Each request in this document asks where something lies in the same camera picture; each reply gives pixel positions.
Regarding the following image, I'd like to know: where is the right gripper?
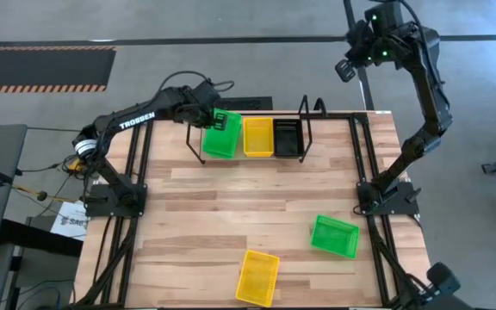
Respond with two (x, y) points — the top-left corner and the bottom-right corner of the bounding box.
(335, 19), (408, 83)

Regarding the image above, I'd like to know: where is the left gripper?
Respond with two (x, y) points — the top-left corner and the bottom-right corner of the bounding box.
(172, 85), (228, 132)

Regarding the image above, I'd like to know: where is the green slotted plastic basket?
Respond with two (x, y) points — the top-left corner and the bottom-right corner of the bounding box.
(201, 108), (243, 160)
(310, 214), (361, 260)

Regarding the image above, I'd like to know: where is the yellow slotted plastic basket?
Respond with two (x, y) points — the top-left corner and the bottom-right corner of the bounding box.
(242, 116), (276, 158)
(234, 249), (282, 308)

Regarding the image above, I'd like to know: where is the black slotted plastic basket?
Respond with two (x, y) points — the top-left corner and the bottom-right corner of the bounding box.
(272, 118), (306, 159)

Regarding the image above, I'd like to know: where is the black perforated panel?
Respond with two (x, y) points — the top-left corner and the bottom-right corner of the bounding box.
(220, 96), (274, 111)

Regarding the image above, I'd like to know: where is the white printed paper sheet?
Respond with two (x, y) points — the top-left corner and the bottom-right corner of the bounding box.
(49, 201), (90, 242)

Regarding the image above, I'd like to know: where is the black hazard-striped floor mat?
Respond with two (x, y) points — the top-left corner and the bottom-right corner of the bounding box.
(0, 46), (117, 94)

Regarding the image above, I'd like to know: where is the black crossbar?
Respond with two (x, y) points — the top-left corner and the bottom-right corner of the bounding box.
(0, 218), (84, 258)

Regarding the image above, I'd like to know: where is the dark rounded object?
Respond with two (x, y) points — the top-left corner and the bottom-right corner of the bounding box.
(398, 261), (477, 310)

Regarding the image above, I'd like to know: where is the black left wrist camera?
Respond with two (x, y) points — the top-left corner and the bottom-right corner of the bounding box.
(202, 80), (223, 107)

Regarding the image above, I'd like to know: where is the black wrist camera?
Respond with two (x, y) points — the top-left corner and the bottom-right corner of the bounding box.
(202, 80), (223, 107)
(364, 0), (406, 36)

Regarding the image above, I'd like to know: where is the black wire rack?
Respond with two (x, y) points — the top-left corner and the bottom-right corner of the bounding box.
(185, 94), (314, 165)

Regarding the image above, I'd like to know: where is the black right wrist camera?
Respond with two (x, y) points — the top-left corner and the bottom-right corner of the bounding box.
(364, 0), (406, 36)

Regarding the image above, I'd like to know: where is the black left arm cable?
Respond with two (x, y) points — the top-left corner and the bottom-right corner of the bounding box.
(156, 71), (235, 98)

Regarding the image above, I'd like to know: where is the black aluminium rig frame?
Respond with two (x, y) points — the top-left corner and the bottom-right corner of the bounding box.
(73, 110), (441, 310)

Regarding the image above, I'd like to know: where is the thin yellow cable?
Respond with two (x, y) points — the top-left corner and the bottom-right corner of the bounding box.
(11, 183), (81, 204)

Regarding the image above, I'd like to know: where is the dark floor cable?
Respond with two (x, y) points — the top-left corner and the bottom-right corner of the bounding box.
(15, 278), (75, 310)

